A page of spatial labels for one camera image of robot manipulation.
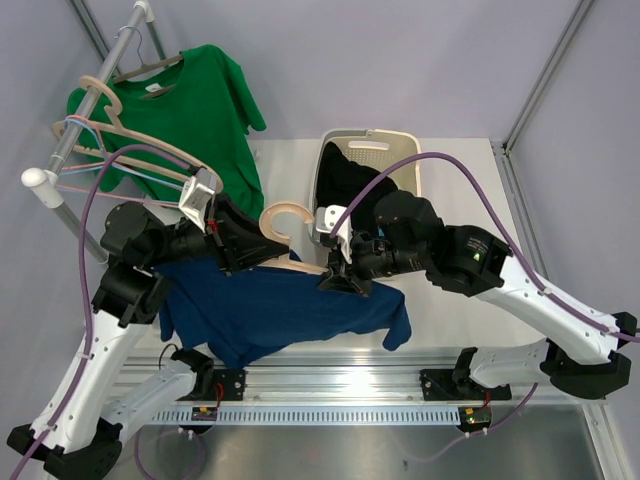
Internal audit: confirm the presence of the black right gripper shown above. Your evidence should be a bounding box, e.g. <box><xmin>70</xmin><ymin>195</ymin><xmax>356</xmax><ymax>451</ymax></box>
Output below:
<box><xmin>317</xmin><ymin>228</ymin><xmax>428</xmax><ymax>297</ymax></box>

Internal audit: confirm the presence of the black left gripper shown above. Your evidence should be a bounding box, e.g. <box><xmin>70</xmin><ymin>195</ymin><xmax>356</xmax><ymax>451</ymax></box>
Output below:
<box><xmin>147</xmin><ymin>192</ymin><xmax>291</xmax><ymax>275</ymax></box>

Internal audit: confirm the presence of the beige wooden hanger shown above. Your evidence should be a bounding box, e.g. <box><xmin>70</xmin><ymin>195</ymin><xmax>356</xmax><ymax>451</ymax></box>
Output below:
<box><xmin>259</xmin><ymin>201</ymin><xmax>328</xmax><ymax>275</ymax></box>
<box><xmin>52</xmin><ymin>121</ymin><xmax>187</xmax><ymax>182</ymax></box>
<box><xmin>79</xmin><ymin>74</ymin><xmax>221</xmax><ymax>193</ymax></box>

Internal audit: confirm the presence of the navy blue t shirt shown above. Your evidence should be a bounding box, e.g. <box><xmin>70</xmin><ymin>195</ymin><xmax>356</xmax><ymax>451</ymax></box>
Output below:
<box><xmin>155</xmin><ymin>257</ymin><xmax>412</xmax><ymax>368</ymax></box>

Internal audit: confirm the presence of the black t shirt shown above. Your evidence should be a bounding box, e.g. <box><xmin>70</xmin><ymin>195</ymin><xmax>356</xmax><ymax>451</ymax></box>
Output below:
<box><xmin>315</xmin><ymin>142</ymin><xmax>398</xmax><ymax>237</ymax></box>

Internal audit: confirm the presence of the green t shirt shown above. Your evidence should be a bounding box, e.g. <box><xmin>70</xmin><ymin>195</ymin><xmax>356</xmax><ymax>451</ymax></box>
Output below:
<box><xmin>66</xmin><ymin>43</ymin><xmax>266</xmax><ymax>231</ymax></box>

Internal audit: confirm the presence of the blue wire hanger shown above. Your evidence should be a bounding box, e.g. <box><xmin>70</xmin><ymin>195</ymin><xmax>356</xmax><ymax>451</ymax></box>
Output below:
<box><xmin>62</xmin><ymin>115</ymin><xmax>186</xmax><ymax>193</ymax></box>

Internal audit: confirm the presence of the beige wooden hanger front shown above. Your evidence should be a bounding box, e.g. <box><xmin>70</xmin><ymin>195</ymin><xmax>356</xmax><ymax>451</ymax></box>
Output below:
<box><xmin>52</xmin><ymin>121</ymin><xmax>187</xmax><ymax>182</ymax></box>

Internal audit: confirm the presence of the pink wire hanger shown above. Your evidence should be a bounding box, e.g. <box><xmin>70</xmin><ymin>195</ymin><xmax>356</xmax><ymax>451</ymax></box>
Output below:
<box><xmin>62</xmin><ymin>115</ymin><xmax>187</xmax><ymax>209</ymax></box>

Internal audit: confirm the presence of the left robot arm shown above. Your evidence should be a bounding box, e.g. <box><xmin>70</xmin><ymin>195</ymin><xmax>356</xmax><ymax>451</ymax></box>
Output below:
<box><xmin>7</xmin><ymin>194</ymin><xmax>289</xmax><ymax>479</ymax></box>

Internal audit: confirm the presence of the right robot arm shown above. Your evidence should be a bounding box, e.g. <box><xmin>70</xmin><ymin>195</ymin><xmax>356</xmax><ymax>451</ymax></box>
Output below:
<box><xmin>314</xmin><ymin>191</ymin><xmax>637</xmax><ymax>400</ymax></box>

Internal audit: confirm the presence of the cream plastic laundry basket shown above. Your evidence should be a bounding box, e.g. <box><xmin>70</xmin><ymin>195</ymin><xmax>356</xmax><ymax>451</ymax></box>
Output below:
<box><xmin>309</xmin><ymin>128</ymin><xmax>422</xmax><ymax>244</ymax></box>

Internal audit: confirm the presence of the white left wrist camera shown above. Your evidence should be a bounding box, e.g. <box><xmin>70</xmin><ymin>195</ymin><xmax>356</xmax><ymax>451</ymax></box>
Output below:
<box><xmin>178</xmin><ymin>167</ymin><xmax>224</xmax><ymax>232</ymax></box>

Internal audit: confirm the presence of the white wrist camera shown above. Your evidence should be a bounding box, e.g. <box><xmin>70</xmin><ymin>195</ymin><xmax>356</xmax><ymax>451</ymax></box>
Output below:
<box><xmin>178</xmin><ymin>167</ymin><xmax>224</xmax><ymax>232</ymax></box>
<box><xmin>311</xmin><ymin>205</ymin><xmax>352</xmax><ymax>264</ymax></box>

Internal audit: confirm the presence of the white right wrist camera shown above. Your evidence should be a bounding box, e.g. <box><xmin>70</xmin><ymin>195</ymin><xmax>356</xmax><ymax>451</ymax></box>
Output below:
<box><xmin>311</xmin><ymin>205</ymin><xmax>352</xmax><ymax>264</ymax></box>

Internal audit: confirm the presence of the aluminium mounting rail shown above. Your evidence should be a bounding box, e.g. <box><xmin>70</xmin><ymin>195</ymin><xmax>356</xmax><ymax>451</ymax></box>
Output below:
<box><xmin>108</xmin><ymin>349</ymin><xmax>603</xmax><ymax>406</ymax></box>

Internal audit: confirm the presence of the white slotted cable duct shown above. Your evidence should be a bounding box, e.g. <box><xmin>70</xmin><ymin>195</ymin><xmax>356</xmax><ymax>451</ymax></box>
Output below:
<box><xmin>149</xmin><ymin>405</ymin><xmax>461</xmax><ymax>426</ymax></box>

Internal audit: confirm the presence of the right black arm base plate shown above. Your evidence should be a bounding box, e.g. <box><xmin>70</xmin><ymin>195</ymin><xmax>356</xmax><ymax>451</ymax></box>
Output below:
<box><xmin>419</xmin><ymin>369</ymin><xmax>512</xmax><ymax>401</ymax></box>

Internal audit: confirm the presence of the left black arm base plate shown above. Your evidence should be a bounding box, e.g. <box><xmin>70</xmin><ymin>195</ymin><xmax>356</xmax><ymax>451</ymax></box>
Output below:
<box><xmin>201</xmin><ymin>368</ymin><xmax>246</xmax><ymax>402</ymax></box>

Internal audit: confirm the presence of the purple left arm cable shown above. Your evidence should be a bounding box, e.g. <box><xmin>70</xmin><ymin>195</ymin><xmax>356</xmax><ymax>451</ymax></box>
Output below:
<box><xmin>8</xmin><ymin>145</ymin><xmax>201</xmax><ymax>476</ymax></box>

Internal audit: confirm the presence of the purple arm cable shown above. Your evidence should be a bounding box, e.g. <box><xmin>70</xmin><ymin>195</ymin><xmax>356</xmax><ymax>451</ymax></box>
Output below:
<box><xmin>329</xmin><ymin>151</ymin><xmax>640</xmax><ymax>343</ymax></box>
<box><xmin>8</xmin><ymin>145</ymin><xmax>201</xmax><ymax>476</ymax></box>

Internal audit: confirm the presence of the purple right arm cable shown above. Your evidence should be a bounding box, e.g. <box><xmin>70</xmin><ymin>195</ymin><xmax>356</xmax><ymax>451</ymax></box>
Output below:
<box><xmin>329</xmin><ymin>151</ymin><xmax>640</xmax><ymax>343</ymax></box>

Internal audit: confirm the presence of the grey metal clothes rail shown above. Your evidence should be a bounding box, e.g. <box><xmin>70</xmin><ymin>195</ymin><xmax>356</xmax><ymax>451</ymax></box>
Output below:
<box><xmin>20</xmin><ymin>0</ymin><xmax>156</xmax><ymax>263</ymax></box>

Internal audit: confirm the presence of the aluminium frame post right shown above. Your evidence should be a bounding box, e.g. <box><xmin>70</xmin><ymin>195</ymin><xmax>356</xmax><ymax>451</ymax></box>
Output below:
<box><xmin>503</xmin><ymin>0</ymin><xmax>598</xmax><ymax>151</ymax></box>

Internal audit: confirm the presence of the aluminium frame post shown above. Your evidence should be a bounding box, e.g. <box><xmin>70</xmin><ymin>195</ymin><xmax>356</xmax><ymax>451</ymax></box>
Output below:
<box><xmin>503</xmin><ymin>0</ymin><xmax>598</xmax><ymax>151</ymax></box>
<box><xmin>68</xmin><ymin>0</ymin><xmax>166</xmax><ymax>66</ymax></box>

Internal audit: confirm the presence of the aluminium frame post left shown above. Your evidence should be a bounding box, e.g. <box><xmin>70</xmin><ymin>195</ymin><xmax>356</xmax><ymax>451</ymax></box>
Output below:
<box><xmin>68</xmin><ymin>0</ymin><xmax>166</xmax><ymax>66</ymax></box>

